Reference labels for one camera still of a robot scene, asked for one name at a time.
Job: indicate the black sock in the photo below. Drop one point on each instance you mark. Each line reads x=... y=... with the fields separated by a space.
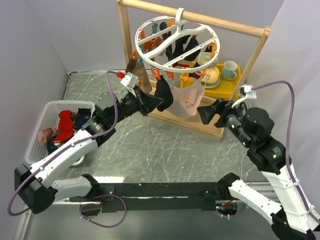
x=163 y=91

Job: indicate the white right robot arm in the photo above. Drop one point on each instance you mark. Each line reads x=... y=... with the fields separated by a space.
x=292 y=217

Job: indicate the red sock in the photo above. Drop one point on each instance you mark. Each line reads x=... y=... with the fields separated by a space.
x=65 y=128

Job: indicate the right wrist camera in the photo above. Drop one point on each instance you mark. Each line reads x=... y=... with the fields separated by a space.
x=247 y=96

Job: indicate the orange sock on hanger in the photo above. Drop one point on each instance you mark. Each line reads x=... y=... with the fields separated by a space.
x=152 y=44

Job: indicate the navy sock in basket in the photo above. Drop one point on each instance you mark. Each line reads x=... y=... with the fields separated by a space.
x=81 y=117

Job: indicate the cream sock on hanger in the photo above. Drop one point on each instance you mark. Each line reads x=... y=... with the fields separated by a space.
x=203 y=58

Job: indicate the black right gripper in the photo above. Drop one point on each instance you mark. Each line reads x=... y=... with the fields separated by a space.
x=220 y=106

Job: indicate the light blue mug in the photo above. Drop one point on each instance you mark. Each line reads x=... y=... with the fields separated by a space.
x=229 y=70

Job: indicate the white round clip hanger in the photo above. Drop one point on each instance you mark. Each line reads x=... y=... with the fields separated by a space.
x=168 y=44

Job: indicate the brown ribbed sock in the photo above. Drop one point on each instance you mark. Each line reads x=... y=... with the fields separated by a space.
x=141 y=73

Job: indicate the yellow plastic tray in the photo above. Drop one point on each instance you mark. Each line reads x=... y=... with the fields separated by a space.
x=224 y=88

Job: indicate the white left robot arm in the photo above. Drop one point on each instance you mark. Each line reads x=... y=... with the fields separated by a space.
x=34 y=184

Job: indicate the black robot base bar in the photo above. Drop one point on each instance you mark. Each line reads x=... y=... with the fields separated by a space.
x=157 y=196

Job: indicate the wooden hanger rack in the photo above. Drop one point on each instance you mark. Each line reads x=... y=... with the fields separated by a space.
x=133 y=13

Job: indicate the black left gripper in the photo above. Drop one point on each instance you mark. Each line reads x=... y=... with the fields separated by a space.
x=146 y=104

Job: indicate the pink sock in basket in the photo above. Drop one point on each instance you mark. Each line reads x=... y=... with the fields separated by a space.
x=45 y=134

